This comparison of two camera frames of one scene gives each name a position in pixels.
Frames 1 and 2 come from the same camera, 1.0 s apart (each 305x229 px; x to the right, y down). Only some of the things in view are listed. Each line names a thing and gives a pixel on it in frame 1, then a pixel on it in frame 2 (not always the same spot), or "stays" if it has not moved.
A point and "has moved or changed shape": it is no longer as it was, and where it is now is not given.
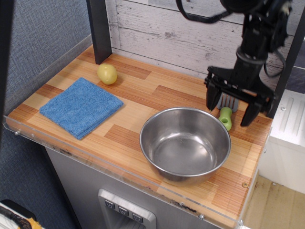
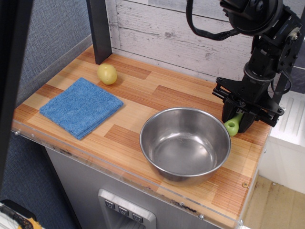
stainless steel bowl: (185, 146) stays
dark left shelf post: (100, 30) stays
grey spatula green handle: (227, 103) has moved or changed shape
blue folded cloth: (80, 107) stays
